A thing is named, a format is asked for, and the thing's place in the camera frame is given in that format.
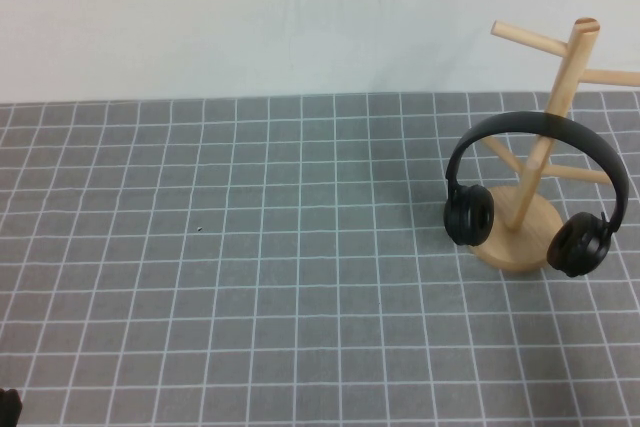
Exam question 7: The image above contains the black over-ear headphones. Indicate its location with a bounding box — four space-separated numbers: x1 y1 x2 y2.
442 111 629 279

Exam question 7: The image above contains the wooden branch headphone stand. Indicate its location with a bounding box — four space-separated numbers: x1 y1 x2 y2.
467 15 640 274

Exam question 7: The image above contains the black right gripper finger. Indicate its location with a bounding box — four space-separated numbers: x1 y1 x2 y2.
5 375 23 427

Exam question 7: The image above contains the grey white-grid tablecloth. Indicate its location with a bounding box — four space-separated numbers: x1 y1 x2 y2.
0 90 640 427

